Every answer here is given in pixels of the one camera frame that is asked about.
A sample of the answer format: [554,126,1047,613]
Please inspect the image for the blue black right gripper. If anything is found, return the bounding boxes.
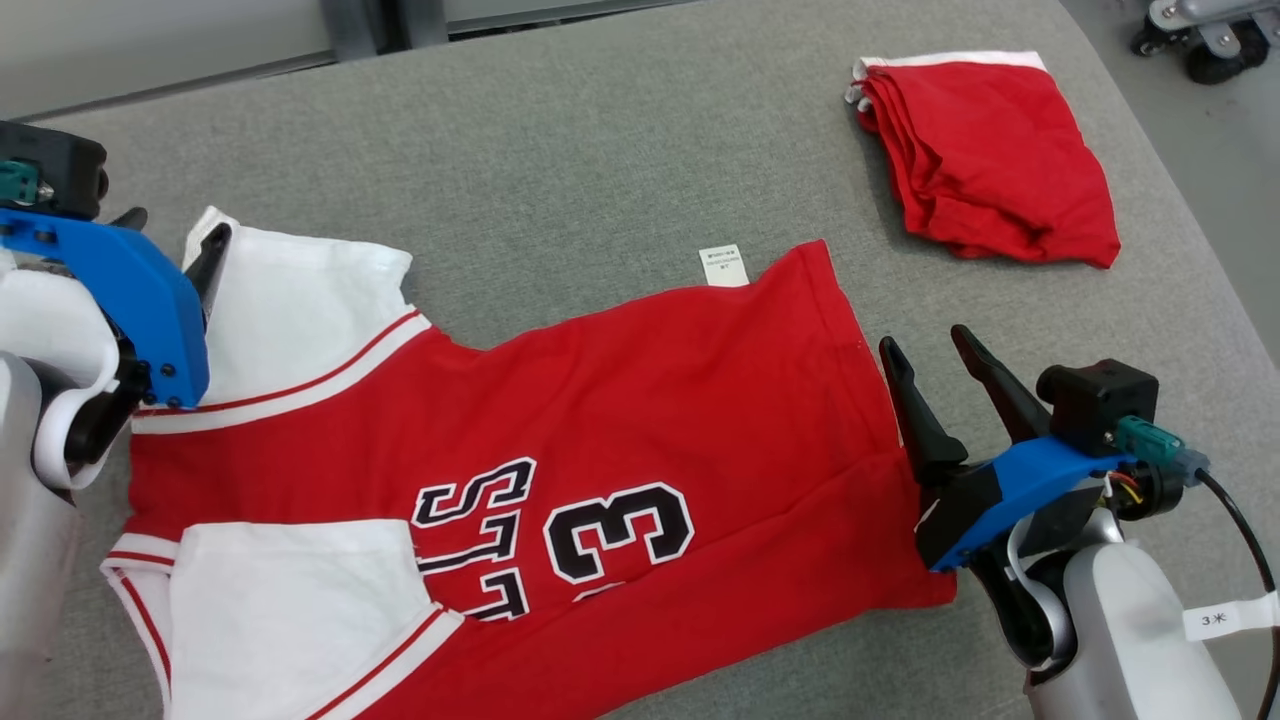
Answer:
[878,324,1188,671]

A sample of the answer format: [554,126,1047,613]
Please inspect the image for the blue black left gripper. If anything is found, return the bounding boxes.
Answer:
[0,205,235,491]

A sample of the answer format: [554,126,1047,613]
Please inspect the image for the red shorts white waistband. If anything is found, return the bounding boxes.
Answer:
[845,50,1123,271]

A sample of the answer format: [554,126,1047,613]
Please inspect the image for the red white basketball jersey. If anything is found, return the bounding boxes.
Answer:
[100,205,958,720]

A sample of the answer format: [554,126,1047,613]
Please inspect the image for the grey wheeled cart base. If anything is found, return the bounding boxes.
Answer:
[1130,0,1280,86]

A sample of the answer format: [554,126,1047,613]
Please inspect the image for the left camera cable green plug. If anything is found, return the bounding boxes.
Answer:
[0,160,53,207]

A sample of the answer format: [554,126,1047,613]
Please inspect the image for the camera cable green plug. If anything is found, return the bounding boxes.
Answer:
[0,160,53,207]
[1115,415,1280,720]

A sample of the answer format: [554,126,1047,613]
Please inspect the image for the right camera cable green plug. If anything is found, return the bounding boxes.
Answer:
[1115,415,1280,720]

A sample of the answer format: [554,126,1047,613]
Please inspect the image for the grey metal partition post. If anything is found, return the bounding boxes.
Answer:
[320,0,448,63]

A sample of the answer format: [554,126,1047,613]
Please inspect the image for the white paper cable label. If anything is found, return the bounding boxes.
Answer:
[1183,592,1280,642]

